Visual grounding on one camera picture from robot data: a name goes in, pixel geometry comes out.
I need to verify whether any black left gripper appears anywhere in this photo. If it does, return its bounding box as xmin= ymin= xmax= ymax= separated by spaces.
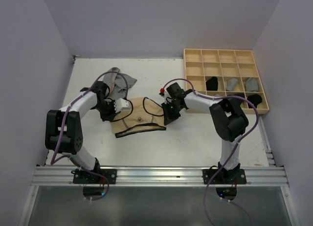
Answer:
xmin=93 ymin=99 xmax=121 ymax=122

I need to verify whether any grey striped underwear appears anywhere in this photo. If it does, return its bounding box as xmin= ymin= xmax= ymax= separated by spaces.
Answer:
xmin=103 ymin=67 xmax=137 ymax=100

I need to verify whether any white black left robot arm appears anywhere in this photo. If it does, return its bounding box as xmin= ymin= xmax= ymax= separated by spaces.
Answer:
xmin=45 ymin=81 xmax=117 ymax=183

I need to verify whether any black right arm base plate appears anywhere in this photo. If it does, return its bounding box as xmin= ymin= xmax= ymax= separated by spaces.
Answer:
xmin=202 ymin=168 xmax=247 ymax=185

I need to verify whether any black rolled sock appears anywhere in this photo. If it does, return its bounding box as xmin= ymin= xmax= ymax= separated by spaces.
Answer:
xmin=227 ymin=93 xmax=245 ymax=106
xmin=247 ymin=94 xmax=263 ymax=108
xmin=205 ymin=77 xmax=219 ymax=91

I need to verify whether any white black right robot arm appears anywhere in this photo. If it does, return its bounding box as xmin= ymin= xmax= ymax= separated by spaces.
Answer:
xmin=159 ymin=88 xmax=248 ymax=183

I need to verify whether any grey rolled sock right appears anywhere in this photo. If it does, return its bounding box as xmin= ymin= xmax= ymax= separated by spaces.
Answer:
xmin=246 ymin=77 xmax=259 ymax=92

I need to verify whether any grey rolled sock middle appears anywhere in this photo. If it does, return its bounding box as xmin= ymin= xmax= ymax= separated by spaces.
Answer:
xmin=225 ymin=78 xmax=238 ymax=91

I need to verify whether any wooden compartment tray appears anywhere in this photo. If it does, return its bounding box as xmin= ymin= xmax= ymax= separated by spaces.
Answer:
xmin=183 ymin=48 xmax=269 ymax=114

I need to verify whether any aluminium frame rail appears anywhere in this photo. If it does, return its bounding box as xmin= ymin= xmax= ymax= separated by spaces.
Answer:
xmin=31 ymin=165 xmax=289 ymax=187

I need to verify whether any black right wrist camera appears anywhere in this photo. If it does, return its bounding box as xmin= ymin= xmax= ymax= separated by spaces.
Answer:
xmin=166 ymin=83 xmax=184 ymax=99

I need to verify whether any black rolled sock lower middle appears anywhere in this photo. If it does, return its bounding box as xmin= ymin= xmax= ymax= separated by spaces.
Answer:
xmin=227 ymin=93 xmax=245 ymax=106

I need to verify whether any beige underwear with navy trim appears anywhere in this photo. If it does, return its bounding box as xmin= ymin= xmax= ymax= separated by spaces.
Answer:
xmin=111 ymin=97 xmax=167 ymax=138

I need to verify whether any black rolled sock upper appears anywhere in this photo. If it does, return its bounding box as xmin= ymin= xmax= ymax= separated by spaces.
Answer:
xmin=205 ymin=77 xmax=219 ymax=91

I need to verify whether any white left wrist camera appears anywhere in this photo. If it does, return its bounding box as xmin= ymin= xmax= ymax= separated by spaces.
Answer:
xmin=113 ymin=98 xmax=131 ymax=113

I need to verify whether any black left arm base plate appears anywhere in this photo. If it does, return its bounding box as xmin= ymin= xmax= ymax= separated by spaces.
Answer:
xmin=71 ymin=169 xmax=117 ymax=184

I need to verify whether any black rolled sock lower right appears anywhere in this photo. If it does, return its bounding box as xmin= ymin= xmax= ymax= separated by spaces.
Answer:
xmin=247 ymin=94 xmax=263 ymax=108

